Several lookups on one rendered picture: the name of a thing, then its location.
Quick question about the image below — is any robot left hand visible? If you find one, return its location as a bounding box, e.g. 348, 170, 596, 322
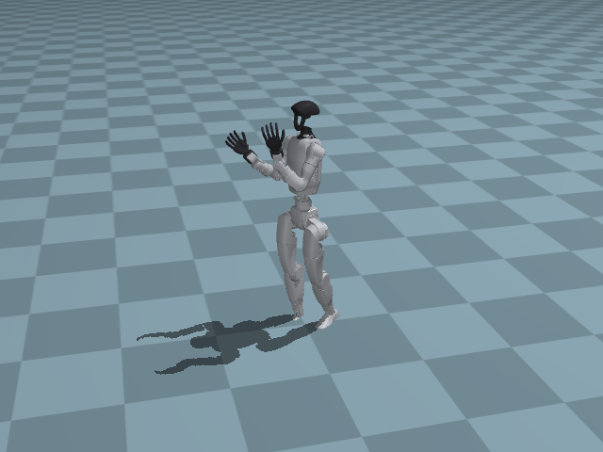
261, 122, 285, 159

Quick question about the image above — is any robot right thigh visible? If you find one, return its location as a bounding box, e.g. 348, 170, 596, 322
276, 211, 304, 280

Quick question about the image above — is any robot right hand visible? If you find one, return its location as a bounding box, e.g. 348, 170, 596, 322
225, 130, 258, 164

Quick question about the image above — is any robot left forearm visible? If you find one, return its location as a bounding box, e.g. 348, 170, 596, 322
272, 153, 305, 191

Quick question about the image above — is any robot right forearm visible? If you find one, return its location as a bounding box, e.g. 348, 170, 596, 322
247, 153, 273, 177

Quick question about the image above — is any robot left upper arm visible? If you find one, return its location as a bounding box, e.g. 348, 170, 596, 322
290, 142, 325, 192

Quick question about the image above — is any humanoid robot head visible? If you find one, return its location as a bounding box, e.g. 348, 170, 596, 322
291, 101, 319, 139

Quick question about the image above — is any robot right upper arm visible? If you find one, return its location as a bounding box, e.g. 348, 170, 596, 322
270, 136, 293, 181

